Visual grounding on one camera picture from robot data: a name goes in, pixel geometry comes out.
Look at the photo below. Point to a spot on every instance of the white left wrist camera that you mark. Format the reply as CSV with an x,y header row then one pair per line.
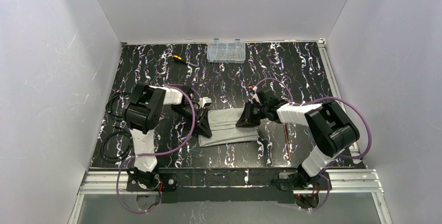
x,y
204,102

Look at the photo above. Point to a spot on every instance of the grey cloth napkin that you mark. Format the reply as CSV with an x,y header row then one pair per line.
x,y
224,131

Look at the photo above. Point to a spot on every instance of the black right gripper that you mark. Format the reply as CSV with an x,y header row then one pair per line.
x,y
254,112

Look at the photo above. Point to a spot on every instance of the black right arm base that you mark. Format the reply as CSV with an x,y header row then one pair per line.
x,y
292,180

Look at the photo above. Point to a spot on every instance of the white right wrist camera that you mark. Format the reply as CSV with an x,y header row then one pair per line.
x,y
255,98

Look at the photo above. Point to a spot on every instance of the black copper spoon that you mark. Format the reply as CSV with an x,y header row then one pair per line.
x,y
287,141

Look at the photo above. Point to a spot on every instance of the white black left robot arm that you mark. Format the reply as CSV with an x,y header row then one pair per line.
x,y
143,111

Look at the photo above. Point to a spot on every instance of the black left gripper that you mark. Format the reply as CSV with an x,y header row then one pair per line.
x,y
195,116

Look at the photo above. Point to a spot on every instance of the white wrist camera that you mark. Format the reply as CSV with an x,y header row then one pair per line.
x,y
255,98
204,102

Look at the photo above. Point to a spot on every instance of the clear plastic compartment box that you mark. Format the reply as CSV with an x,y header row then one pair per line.
x,y
226,52

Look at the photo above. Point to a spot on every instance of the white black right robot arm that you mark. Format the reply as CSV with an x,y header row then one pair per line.
x,y
331,128

